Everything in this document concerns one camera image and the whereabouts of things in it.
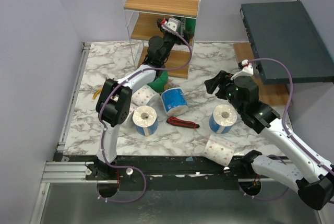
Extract wooden board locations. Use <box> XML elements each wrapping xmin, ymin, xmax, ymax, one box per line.
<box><xmin>233</xmin><ymin>43</ymin><xmax>289</xmax><ymax>107</ymax></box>

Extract red black utility knife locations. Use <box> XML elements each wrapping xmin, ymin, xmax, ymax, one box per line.
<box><xmin>166</xmin><ymin>117</ymin><xmax>200</xmax><ymax>129</ymax></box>

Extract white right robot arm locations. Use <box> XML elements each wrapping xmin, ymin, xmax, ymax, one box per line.
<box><xmin>204</xmin><ymin>70</ymin><xmax>333</xmax><ymax>210</ymax></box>

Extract blue roll standing left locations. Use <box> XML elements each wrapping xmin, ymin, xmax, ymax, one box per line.
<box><xmin>133</xmin><ymin>105</ymin><xmax>158</xmax><ymax>136</ymax></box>

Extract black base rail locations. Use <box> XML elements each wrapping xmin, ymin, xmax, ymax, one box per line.
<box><xmin>49</xmin><ymin>152</ymin><xmax>265</xmax><ymax>195</ymax></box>

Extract pink dotted roll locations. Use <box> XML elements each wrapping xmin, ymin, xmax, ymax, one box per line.
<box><xmin>201</xmin><ymin>135</ymin><xmax>236</xmax><ymax>167</ymax></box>
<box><xmin>132</xmin><ymin>85</ymin><xmax>160</xmax><ymax>107</ymax></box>
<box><xmin>123</xmin><ymin>103</ymin><xmax>137</xmax><ymax>128</ymax></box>

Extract blue roll standing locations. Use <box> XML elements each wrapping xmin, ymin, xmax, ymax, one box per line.
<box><xmin>133</xmin><ymin>105</ymin><xmax>158</xmax><ymax>136</ymax></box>
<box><xmin>209</xmin><ymin>104</ymin><xmax>237</xmax><ymax>134</ymax></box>

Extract pink dotted roll front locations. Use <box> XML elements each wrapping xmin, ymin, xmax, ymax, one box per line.
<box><xmin>201</xmin><ymin>135</ymin><xmax>236</xmax><ymax>167</ymax></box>

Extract green roll back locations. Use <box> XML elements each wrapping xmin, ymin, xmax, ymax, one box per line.
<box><xmin>147</xmin><ymin>70</ymin><xmax>169</xmax><ymax>93</ymax></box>

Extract blue wrapped paper roll lying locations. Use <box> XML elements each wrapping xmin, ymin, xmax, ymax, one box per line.
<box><xmin>161</xmin><ymin>88</ymin><xmax>188</xmax><ymax>117</ymax></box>

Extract blue roll standing right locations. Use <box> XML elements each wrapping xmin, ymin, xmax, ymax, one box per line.
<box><xmin>209</xmin><ymin>104</ymin><xmax>237</xmax><ymax>134</ymax></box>

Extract pink dotted roll left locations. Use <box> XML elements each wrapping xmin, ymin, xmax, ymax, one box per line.
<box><xmin>123</xmin><ymin>103</ymin><xmax>137</xmax><ymax>128</ymax></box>

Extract pink dotted roll centre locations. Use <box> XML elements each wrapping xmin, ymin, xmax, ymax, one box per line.
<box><xmin>132</xmin><ymin>85</ymin><xmax>160</xmax><ymax>107</ymax></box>

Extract green roll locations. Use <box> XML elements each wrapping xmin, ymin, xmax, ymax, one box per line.
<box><xmin>180</xmin><ymin>17</ymin><xmax>196</xmax><ymax>36</ymax></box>
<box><xmin>147</xmin><ymin>70</ymin><xmax>169</xmax><ymax>93</ymax></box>

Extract yellow handled pliers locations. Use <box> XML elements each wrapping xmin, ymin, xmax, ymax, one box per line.
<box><xmin>92</xmin><ymin>89</ymin><xmax>102</xmax><ymax>99</ymax></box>

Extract dark green metal box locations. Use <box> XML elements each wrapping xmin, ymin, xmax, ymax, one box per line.
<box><xmin>240</xmin><ymin>1</ymin><xmax>333</xmax><ymax>85</ymax></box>

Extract white wire wooden shelf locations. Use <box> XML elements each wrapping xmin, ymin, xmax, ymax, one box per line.
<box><xmin>122</xmin><ymin>0</ymin><xmax>201</xmax><ymax>78</ymax></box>

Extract green roll front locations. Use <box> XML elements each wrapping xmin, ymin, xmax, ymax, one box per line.
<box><xmin>180</xmin><ymin>17</ymin><xmax>196</xmax><ymax>36</ymax></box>

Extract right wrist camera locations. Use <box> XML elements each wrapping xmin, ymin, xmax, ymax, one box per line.
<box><xmin>231</xmin><ymin>60</ymin><xmax>254</xmax><ymax>80</ymax></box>

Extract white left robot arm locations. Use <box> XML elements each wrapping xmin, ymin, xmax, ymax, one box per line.
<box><xmin>96</xmin><ymin>25</ymin><xmax>192</xmax><ymax>180</ymax></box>

